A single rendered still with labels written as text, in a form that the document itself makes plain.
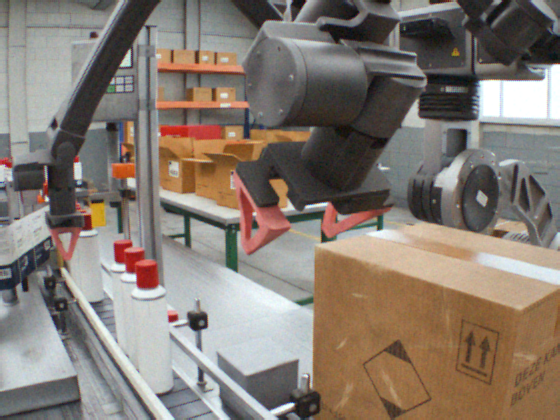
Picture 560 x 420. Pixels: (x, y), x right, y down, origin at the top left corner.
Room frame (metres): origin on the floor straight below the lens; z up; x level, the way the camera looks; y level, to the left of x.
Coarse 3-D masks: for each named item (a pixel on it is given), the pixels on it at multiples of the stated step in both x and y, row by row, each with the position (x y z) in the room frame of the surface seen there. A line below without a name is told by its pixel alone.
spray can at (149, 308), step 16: (144, 272) 0.64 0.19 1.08; (144, 288) 0.64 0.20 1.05; (160, 288) 0.65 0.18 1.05; (144, 304) 0.63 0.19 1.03; (160, 304) 0.64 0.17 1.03; (144, 320) 0.63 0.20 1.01; (160, 320) 0.64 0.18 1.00; (144, 336) 0.63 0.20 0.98; (160, 336) 0.64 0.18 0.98; (144, 352) 0.63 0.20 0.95; (160, 352) 0.64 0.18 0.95; (144, 368) 0.63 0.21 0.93; (160, 368) 0.63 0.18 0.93; (160, 384) 0.63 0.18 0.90
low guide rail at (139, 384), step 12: (72, 288) 1.01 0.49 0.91; (84, 300) 0.93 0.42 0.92; (96, 324) 0.81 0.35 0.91; (108, 336) 0.76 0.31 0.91; (108, 348) 0.75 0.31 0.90; (120, 348) 0.72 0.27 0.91; (120, 360) 0.68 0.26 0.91; (132, 372) 0.64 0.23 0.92; (132, 384) 0.63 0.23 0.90; (144, 384) 0.61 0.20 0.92; (144, 396) 0.59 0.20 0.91; (156, 408) 0.55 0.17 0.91
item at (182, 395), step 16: (96, 304) 1.00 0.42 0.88; (112, 304) 1.00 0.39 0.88; (112, 320) 0.91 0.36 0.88; (96, 336) 0.83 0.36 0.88; (112, 336) 0.83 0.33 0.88; (128, 384) 0.66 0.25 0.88; (176, 384) 0.67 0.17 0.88; (160, 400) 0.62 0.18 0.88; (176, 400) 0.62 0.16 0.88; (192, 400) 0.62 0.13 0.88; (176, 416) 0.58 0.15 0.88; (192, 416) 0.58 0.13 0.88; (208, 416) 0.58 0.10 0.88
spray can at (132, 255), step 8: (128, 248) 0.73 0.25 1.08; (136, 248) 0.73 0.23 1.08; (128, 256) 0.71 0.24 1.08; (136, 256) 0.71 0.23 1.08; (144, 256) 0.72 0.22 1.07; (128, 264) 0.71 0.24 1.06; (128, 272) 0.71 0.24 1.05; (128, 280) 0.70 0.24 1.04; (128, 288) 0.70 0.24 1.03; (128, 296) 0.70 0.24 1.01; (128, 304) 0.70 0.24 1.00; (128, 312) 0.70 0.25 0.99; (128, 320) 0.70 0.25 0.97; (128, 328) 0.71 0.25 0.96; (128, 336) 0.71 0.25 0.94; (128, 344) 0.71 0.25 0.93; (136, 352) 0.70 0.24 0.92; (136, 360) 0.70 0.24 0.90; (136, 368) 0.70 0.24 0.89
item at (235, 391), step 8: (104, 264) 1.04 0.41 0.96; (176, 336) 0.67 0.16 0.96; (176, 344) 0.67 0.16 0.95; (184, 344) 0.65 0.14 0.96; (192, 352) 0.62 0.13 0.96; (200, 352) 0.62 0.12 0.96; (200, 360) 0.60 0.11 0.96; (208, 360) 0.60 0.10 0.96; (208, 368) 0.58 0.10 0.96; (216, 368) 0.58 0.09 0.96; (216, 376) 0.56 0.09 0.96; (224, 376) 0.56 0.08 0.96; (224, 384) 0.54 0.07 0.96; (232, 384) 0.54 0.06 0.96; (232, 392) 0.52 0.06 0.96; (240, 392) 0.52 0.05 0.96; (240, 400) 0.51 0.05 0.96; (248, 400) 0.50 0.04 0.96; (248, 408) 0.49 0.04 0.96; (256, 408) 0.48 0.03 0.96; (264, 408) 0.48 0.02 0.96; (256, 416) 0.48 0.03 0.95; (264, 416) 0.47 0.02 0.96; (272, 416) 0.47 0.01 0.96
